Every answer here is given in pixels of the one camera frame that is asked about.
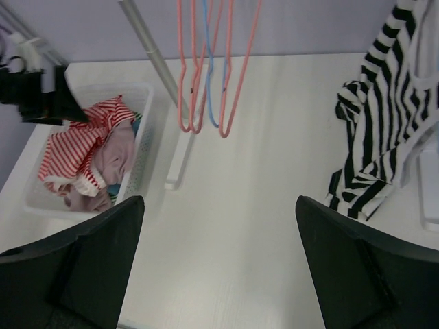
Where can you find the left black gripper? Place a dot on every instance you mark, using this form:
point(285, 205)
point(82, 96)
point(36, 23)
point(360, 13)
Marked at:
point(24, 90)

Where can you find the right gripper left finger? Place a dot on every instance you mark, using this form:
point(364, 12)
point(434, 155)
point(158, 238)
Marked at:
point(76, 278)

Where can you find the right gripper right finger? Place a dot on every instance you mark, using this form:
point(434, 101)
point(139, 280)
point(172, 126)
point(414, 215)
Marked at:
point(363, 277)

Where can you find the red striped tank top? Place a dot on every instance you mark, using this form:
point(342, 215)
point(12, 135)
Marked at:
point(67, 160)

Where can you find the mauve tank top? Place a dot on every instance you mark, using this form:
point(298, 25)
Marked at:
point(112, 160)

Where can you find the black white striped garment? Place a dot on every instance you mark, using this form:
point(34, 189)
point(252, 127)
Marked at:
point(390, 110)

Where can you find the translucent plastic basket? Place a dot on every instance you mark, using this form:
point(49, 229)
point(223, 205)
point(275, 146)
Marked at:
point(138, 96)

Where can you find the white clothes rack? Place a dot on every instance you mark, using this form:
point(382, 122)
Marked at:
point(185, 139)

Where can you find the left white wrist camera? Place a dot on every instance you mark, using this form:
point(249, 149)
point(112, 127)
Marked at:
point(28, 51)

